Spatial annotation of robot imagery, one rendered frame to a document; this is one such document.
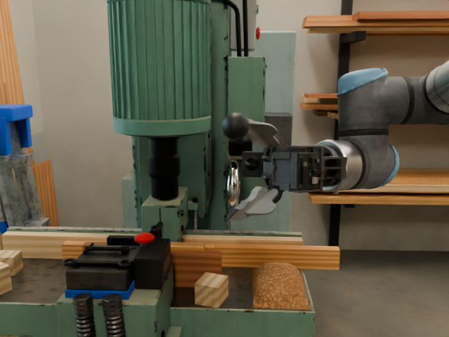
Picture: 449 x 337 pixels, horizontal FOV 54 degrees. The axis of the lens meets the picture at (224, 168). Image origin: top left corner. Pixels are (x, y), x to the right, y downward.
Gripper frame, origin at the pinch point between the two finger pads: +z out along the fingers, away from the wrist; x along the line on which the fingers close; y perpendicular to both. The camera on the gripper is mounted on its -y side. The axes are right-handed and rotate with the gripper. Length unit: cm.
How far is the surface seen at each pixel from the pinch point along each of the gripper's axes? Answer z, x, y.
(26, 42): -31, -68, -258
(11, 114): 10, -12, -98
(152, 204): 2.6, 7.4, -17.9
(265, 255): -16.6, 17.5, -8.7
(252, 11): -27, -34, -26
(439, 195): -224, 26, -80
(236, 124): 5.3, -6.2, 9.4
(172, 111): 2.9, -8.9, -10.7
